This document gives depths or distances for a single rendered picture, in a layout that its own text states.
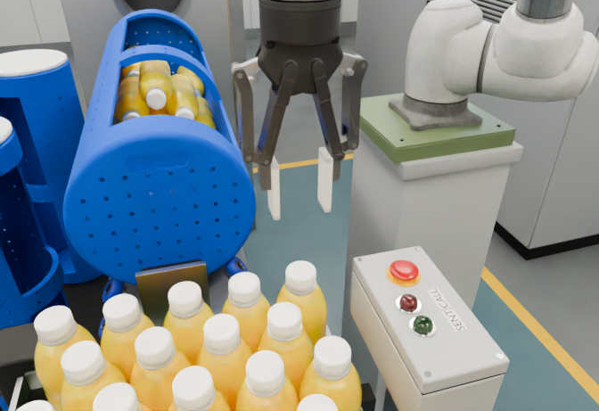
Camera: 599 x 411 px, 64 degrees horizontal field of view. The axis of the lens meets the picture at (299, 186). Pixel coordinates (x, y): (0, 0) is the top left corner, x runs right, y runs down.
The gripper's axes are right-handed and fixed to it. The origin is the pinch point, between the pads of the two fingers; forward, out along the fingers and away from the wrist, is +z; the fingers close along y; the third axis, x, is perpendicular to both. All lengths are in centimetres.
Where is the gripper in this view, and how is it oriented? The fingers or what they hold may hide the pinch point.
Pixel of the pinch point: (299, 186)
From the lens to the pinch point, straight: 53.3
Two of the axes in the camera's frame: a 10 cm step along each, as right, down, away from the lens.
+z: 0.0, 8.6, 5.1
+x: 2.6, 4.9, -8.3
